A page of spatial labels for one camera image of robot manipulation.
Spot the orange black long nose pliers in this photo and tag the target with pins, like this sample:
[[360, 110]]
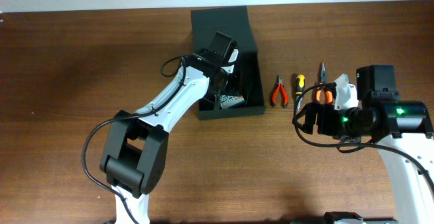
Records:
[[324, 89]]

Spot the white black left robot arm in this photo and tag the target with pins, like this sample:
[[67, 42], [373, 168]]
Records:
[[134, 154]]

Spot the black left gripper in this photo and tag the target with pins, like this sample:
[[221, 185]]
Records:
[[223, 90]]

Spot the yellow black stubby screwdriver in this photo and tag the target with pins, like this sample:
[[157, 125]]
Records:
[[299, 89]]

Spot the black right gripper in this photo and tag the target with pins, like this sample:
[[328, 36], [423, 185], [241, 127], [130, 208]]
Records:
[[325, 119]]

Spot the black base plate bottom edge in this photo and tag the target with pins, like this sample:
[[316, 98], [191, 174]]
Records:
[[343, 218]]

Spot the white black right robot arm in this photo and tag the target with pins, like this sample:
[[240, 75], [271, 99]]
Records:
[[371, 114]]

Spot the silver adjustable wrench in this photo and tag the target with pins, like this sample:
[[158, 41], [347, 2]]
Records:
[[217, 102]]

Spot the black open cardboard box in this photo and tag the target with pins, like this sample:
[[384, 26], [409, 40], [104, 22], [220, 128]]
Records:
[[233, 22]]

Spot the white blue screwdriver set box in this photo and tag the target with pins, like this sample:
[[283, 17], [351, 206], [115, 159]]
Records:
[[230, 102]]

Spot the red handled small cutting pliers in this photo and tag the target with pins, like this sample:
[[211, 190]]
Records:
[[279, 90]]

